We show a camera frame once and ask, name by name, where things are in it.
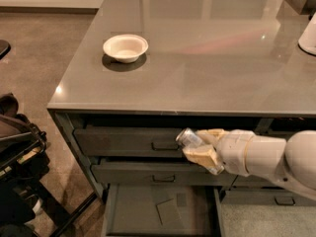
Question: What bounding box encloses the grey counter cabinet frame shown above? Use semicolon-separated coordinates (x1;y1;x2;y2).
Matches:
48;108;315;197

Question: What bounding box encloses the grey bottom right drawer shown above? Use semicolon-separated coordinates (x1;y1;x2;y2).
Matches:
221;190;316;206

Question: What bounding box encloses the grey open bottom drawer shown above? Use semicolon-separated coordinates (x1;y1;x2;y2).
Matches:
102;185;224;237

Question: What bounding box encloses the silver blue redbull can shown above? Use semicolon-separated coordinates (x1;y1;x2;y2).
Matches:
176;128;204;148

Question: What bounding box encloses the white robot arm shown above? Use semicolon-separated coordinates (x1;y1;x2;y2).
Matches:
176;128;316;200

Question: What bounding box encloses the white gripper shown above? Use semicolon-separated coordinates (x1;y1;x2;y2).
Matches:
183;128;255;177

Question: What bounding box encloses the brown square card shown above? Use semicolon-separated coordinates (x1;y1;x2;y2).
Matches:
156;198;181;226

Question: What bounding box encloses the grey top left drawer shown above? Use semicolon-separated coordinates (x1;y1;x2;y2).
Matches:
74;126;183;158

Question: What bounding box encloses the black round object at left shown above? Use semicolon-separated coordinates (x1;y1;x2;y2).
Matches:
0;39;11;59

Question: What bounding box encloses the grey middle left drawer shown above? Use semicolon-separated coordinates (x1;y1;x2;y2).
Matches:
91;160;236;186

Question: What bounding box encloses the black office chair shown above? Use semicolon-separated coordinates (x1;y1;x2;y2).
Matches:
0;93;97;237

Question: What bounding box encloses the grey middle right drawer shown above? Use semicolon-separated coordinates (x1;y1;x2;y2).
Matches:
233;176;275;189

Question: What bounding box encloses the white paper bowl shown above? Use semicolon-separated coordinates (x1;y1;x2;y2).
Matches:
103;35;149;63

